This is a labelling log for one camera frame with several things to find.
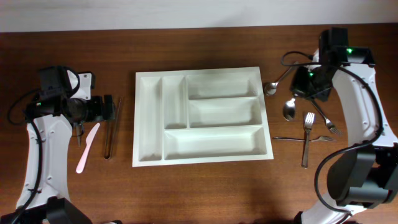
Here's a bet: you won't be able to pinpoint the long steel tongs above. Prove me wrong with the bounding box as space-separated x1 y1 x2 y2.
104 96 123 160

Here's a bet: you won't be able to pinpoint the white plastic knife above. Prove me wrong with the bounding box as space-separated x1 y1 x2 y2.
75 123 101 174

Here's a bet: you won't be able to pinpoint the white cutlery tray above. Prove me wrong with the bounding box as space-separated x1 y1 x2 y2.
132 67 274 167

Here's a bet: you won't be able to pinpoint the steel fork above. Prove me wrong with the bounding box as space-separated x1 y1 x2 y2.
301 112 315 169

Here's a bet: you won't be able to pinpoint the steel fork horizontal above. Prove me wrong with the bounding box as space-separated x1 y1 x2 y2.
273 136 336 142

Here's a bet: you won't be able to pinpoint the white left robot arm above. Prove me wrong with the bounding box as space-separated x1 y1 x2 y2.
1 66 115 223

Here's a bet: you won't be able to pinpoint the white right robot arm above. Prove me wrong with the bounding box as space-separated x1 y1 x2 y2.
294 45 397 223

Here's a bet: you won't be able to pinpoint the steel fork slanted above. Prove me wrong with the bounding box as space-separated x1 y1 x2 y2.
311 100 343 136

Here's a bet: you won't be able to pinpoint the small steel teaspoon right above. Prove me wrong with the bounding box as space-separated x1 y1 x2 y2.
74 123 84 147

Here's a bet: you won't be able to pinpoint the steel tablespoon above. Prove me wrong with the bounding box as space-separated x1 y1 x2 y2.
282 98 296 121
263 67 295 96

